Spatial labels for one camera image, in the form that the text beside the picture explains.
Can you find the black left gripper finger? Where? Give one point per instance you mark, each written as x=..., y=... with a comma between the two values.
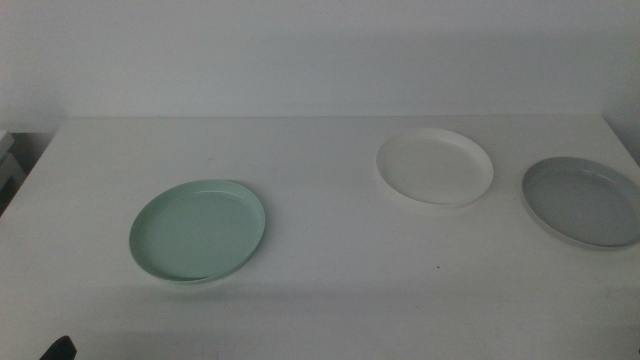
x=62, y=350

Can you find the mint green shallow bowl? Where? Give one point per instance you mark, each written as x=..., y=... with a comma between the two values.
x=197, y=232

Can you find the white shallow bowl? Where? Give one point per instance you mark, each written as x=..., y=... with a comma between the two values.
x=434, y=167

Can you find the grey shallow bowl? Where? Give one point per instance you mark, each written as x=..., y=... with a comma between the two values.
x=582, y=202

